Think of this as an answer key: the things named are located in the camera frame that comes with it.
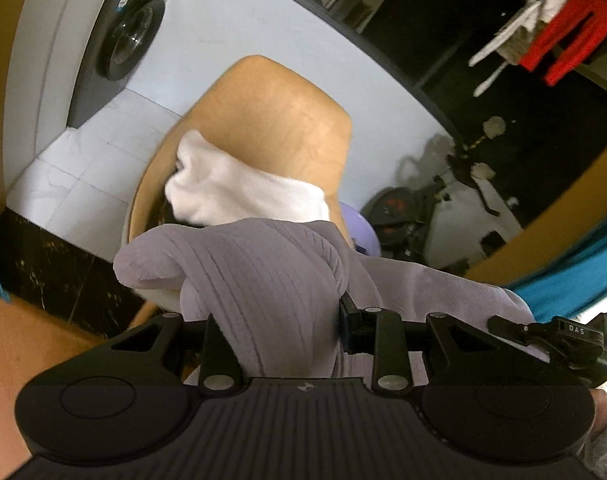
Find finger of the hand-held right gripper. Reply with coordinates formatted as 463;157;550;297
487;314;557;349

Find red pants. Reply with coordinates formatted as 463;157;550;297
518;0;607;87

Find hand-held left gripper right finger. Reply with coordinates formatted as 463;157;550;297
338;292;514;396

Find white hanging garment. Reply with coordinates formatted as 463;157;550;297
468;0;574;98

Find orange curtain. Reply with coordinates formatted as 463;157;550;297
458;130;607;286

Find person's right forearm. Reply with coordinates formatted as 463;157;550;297
578;422;607;480

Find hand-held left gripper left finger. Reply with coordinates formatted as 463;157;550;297
101;312;244;393

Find teal curtain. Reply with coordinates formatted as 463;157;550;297
506;237;607;323

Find lavender pajama top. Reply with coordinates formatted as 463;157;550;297
112;217;551;381

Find purple plastic tub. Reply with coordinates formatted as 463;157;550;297
338;200;381;258

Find grey washing machine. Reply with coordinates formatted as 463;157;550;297
66;0;182;128

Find person's right hand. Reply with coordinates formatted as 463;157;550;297
590;389;607;438

